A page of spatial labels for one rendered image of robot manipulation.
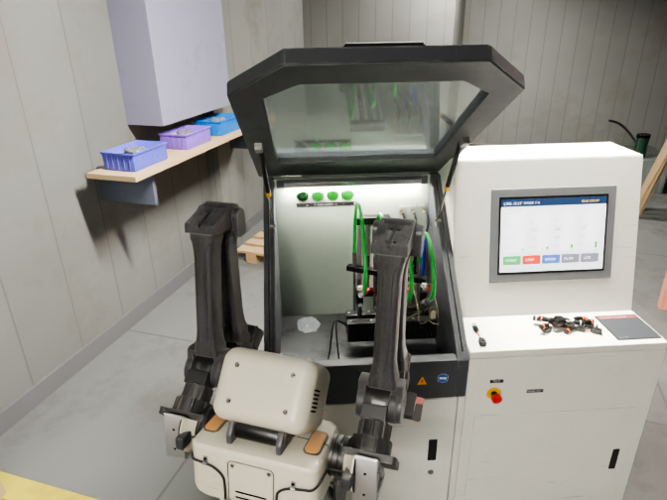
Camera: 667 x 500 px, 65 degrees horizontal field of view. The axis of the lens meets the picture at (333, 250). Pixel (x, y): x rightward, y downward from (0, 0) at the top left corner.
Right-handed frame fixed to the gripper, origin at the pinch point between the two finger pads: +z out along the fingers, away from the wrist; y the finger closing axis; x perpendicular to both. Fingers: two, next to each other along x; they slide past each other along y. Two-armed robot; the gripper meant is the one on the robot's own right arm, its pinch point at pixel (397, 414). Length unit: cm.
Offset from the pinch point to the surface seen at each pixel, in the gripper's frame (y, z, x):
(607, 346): -63, 27, -49
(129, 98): 215, 33, -188
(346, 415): 21.7, 33.9, -9.3
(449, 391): -12.0, 32.4, -24.4
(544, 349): -42, 24, -42
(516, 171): -27, -10, -94
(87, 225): 220, 71, -109
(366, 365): 15.3, 16.3, -20.9
